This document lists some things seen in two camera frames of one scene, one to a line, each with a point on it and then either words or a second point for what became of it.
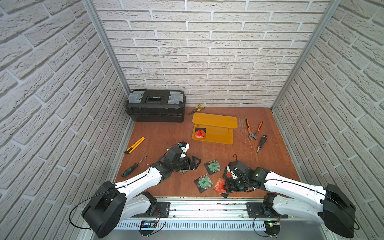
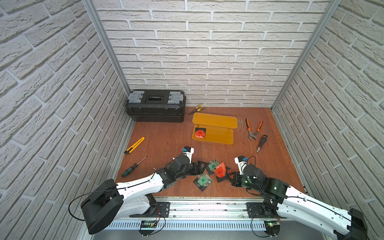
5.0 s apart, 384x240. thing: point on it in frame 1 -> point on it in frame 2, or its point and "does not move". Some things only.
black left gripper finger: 194,165 -> 209,172
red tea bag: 200,132 does not move
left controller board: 147,224 does not move
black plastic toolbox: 156,105 does not move
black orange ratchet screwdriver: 262,141 does not move
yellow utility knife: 132,148 does not move
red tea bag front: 219,187 -> 220,171
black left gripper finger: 196,161 -> 206,164
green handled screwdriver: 128,171 does not move
